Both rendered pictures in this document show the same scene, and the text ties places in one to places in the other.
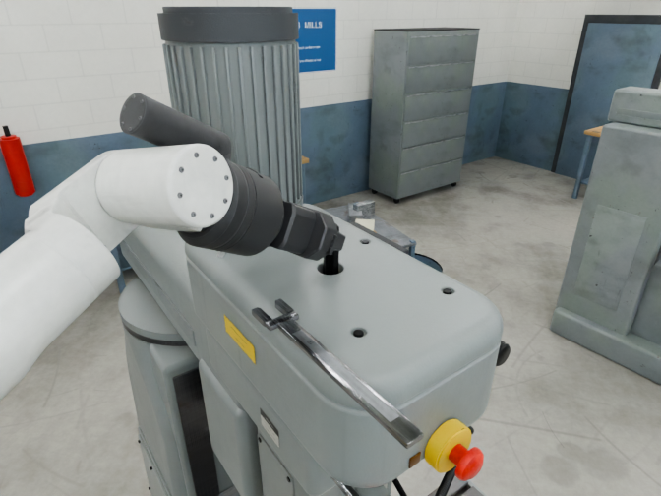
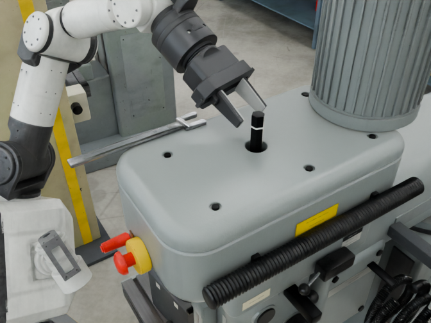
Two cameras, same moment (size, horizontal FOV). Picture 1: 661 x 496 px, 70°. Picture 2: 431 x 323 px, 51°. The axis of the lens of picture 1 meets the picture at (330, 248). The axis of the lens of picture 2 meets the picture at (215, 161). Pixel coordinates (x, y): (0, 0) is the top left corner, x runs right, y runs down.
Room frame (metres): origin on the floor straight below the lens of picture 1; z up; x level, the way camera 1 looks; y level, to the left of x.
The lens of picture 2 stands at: (0.54, -0.62, 2.34)
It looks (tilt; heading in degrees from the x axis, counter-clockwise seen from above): 38 degrees down; 94
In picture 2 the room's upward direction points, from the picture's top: straight up
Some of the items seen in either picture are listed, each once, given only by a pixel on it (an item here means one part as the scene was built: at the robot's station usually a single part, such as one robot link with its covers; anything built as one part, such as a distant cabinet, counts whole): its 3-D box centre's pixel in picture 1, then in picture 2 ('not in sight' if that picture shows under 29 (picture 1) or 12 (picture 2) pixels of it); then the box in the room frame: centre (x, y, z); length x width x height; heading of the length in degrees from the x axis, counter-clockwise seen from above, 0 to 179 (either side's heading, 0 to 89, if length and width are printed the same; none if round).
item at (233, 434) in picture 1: (275, 406); (312, 260); (0.72, 0.11, 1.47); 0.24 x 0.19 x 0.26; 126
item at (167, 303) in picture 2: not in sight; (182, 297); (0.36, 0.31, 1.01); 0.22 x 0.12 x 0.20; 134
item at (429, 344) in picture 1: (324, 310); (260, 179); (0.58, 0.01, 1.81); 0.47 x 0.26 x 0.16; 36
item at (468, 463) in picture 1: (464, 460); (125, 261); (0.36, -0.15, 1.76); 0.04 x 0.03 x 0.04; 126
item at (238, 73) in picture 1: (238, 118); (380, 21); (0.77, 0.15, 2.05); 0.20 x 0.20 x 0.32
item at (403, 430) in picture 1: (327, 360); (138, 139); (0.37, 0.00, 1.89); 0.24 x 0.04 x 0.01; 37
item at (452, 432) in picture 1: (448, 445); (138, 255); (0.38, -0.14, 1.76); 0.06 x 0.02 x 0.06; 126
